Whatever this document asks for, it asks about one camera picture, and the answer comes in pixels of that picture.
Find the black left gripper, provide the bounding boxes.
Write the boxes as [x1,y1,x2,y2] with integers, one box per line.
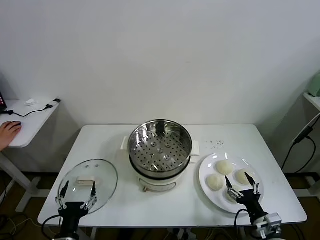
[55,180,98,235]

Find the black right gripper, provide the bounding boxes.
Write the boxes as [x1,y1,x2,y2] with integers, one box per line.
[224,172,270,222]

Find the white steamed baozi bun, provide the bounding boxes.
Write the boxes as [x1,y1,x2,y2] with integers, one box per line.
[205,174,225,191]
[234,168,253,186]
[215,160,233,175]
[224,185,245,204]

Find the round glass pot lid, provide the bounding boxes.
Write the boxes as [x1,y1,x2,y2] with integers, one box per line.
[57,158,118,215]

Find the stainless steel steamer basket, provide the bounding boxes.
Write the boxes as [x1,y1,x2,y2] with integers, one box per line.
[120,119,201,174]

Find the bare person hand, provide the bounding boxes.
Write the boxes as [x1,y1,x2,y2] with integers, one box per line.
[0,121,23,152]

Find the large white round plate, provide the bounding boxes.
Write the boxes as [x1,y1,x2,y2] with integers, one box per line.
[198,152,265,215]

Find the white side desk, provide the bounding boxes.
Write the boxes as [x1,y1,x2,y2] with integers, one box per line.
[0,99,62,213]

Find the white side table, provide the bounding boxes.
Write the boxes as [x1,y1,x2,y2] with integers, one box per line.
[302,91,320,112]

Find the black laptop computer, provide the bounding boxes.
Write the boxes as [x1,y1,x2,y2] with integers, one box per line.
[0,72,8,115]

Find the pale green appliance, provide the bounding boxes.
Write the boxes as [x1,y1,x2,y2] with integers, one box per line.
[306,74,320,98]

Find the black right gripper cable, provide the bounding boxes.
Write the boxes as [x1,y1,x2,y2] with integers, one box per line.
[234,209,251,227]

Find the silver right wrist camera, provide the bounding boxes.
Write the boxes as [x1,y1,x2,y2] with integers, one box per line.
[254,212,283,238]

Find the black power cable with brick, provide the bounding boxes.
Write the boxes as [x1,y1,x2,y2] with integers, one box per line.
[281,126,317,174]

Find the black cable with adapter plug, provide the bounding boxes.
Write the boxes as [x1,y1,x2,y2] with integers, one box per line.
[6,98,62,118]

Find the white diagonal cable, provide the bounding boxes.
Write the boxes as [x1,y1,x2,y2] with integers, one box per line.
[290,116,320,145]

